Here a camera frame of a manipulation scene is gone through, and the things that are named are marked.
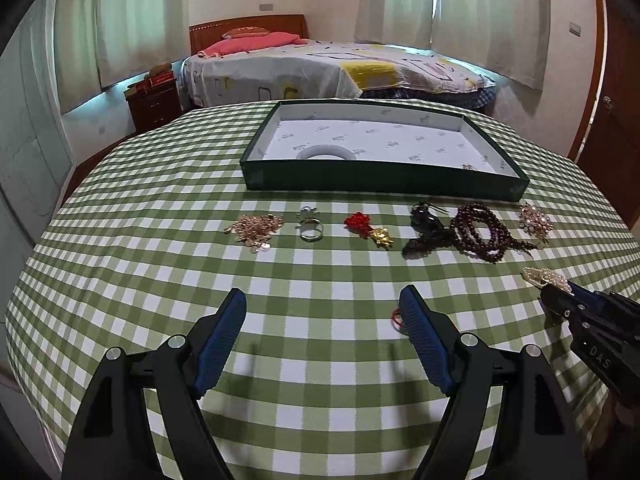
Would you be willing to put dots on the wooden nightstand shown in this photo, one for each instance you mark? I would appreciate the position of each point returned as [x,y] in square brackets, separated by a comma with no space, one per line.
[155,105]

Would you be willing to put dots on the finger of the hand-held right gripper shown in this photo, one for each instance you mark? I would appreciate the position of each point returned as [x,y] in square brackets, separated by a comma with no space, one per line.
[557,302]
[585,294]

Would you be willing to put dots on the narrow pale curtain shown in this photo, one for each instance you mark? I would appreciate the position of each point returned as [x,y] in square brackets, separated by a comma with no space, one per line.
[395,0]

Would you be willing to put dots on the pearl gold brooch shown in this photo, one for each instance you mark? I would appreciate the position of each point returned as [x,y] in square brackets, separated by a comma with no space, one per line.
[535,222]

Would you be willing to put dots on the wide pale curtain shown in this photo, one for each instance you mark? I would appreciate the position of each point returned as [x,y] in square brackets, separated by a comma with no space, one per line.
[125,20]

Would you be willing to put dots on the brown wooden door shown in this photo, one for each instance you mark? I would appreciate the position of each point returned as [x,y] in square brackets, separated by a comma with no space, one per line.
[620,125]

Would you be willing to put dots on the red knot gold pot charm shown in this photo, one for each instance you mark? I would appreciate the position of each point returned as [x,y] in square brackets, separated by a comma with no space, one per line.
[381,237]

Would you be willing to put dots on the bed with patterned quilt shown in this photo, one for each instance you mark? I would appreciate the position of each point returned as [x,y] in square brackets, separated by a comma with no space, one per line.
[310,67]

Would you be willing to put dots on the pale jade bangle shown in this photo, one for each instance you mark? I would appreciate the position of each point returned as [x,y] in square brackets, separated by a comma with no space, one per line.
[325,150]

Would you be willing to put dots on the brown bundle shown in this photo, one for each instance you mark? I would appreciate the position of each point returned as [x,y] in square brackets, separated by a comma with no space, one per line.
[161,68]

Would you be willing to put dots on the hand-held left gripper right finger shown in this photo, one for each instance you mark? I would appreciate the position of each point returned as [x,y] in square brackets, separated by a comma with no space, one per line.
[425,345]

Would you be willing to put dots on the dark green shallow box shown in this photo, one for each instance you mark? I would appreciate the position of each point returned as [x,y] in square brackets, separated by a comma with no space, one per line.
[380,175]

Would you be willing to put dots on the pink blanket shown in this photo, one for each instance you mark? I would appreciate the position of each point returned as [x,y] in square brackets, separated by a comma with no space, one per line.
[245,44]

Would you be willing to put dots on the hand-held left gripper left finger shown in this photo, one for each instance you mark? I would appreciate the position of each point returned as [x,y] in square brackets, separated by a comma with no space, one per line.
[220,345]

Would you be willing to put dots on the flat red box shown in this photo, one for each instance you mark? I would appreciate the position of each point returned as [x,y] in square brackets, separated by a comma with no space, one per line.
[161,78]

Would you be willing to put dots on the long pale curtain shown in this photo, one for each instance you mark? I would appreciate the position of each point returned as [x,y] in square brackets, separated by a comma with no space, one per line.
[490,15]

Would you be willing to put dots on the patterned red pillow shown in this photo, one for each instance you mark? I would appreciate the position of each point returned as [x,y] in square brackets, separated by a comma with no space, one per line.
[245,33]

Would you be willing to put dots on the wooden bed headboard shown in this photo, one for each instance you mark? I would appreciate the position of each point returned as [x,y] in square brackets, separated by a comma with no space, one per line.
[210,30]

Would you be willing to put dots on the green checked tablecloth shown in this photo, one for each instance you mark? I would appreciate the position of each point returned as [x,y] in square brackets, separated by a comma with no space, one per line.
[320,280]

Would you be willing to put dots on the red knot gold ingot charm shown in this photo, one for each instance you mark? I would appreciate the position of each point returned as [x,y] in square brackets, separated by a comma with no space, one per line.
[396,317]

